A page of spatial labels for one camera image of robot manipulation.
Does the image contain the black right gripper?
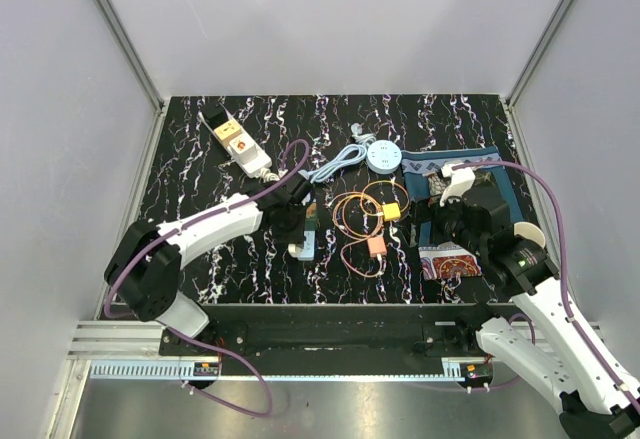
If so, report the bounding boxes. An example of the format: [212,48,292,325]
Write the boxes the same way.
[396,185,486,257]

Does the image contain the green cube socket adapter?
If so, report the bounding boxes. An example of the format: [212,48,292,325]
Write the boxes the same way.
[305,202,318,231]

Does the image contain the white multicolour power strip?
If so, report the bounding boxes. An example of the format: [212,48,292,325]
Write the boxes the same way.
[197,104,272,181]

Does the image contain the white wall charger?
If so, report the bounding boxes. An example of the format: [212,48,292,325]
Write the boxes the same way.
[287,243,304,258]

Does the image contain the light blue power strip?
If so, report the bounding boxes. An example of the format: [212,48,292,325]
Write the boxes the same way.
[296,230,316,262]

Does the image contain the white cube socket adapter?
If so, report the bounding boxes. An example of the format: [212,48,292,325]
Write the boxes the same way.
[229,134,254,156]

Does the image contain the yellow charging cable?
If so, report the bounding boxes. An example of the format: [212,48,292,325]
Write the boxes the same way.
[332,179,410,240]

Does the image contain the light blue cable loop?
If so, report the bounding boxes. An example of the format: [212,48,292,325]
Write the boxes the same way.
[299,142,369,184]

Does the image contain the yellow USB charger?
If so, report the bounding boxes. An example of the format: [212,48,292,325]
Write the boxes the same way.
[378,202,402,222]

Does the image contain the beige travel adapter cube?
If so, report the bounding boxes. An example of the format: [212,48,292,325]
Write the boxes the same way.
[213,120,241,144]

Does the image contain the pink USB charger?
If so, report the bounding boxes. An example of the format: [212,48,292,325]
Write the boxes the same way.
[366,235,387,258]

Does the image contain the light blue cord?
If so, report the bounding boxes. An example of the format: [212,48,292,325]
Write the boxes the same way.
[349,122,379,146]

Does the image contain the round light blue socket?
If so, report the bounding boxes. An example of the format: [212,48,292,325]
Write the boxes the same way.
[366,140,402,174]

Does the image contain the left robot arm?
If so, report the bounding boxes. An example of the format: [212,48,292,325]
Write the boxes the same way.
[104,173,314,355]

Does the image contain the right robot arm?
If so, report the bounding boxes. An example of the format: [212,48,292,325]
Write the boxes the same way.
[416,187,639,438]

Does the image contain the dark floral square plate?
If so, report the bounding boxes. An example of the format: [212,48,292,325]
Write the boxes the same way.
[427,168,498,196]

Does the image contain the white paper cup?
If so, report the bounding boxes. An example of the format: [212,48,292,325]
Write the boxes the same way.
[514,221,546,248]

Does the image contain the blue patterned placemat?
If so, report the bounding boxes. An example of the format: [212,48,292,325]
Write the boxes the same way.
[399,146,516,281]

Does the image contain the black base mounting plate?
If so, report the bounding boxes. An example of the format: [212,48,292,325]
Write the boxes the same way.
[160,303,518,358]

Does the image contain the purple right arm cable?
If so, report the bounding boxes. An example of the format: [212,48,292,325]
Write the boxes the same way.
[414,158,640,405]

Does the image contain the aluminium frame post left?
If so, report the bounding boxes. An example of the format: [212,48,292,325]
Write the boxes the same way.
[74,0,169,113]

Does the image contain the aluminium frame post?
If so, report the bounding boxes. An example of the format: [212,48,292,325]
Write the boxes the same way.
[74,0,169,113]
[504,0,601,110]

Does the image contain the aluminium frame post right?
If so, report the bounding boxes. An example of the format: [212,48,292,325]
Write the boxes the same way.
[504,0,601,110]

